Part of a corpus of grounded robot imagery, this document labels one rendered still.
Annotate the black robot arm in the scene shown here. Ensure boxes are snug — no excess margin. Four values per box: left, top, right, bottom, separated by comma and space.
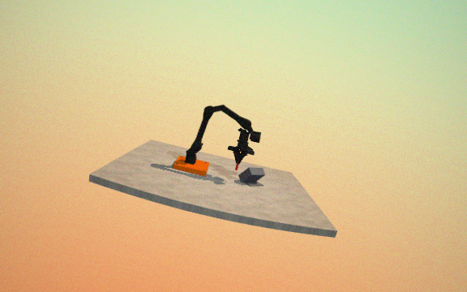
184, 105, 261, 165

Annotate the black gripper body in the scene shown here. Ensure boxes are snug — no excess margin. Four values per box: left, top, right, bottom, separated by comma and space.
228, 139, 255, 155

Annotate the grey sloped panel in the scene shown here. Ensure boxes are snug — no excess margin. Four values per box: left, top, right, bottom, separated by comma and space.
238, 167, 265, 187

